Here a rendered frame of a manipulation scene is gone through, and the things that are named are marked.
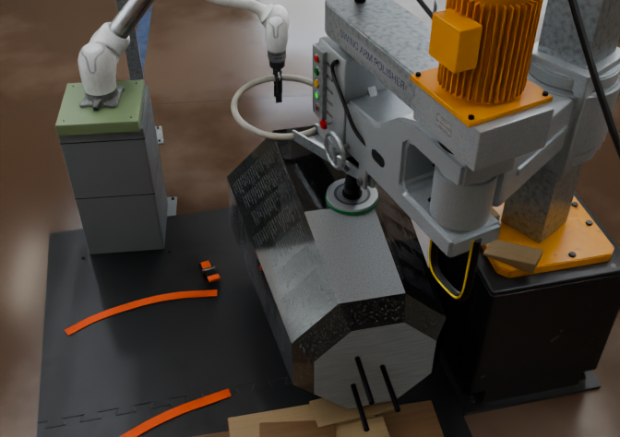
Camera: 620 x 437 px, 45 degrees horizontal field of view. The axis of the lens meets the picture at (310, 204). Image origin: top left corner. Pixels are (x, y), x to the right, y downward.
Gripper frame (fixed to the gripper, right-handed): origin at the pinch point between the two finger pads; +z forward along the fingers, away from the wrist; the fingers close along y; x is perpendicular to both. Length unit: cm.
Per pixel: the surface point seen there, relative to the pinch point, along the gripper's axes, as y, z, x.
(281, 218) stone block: 84, 4, -14
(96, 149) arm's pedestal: 10, 13, -91
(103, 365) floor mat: 89, 76, -100
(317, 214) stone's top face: 93, -5, -1
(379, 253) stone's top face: 120, -7, 17
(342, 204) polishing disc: 92, -8, 10
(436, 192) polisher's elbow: 148, -62, 23
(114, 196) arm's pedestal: 12, 43, -87
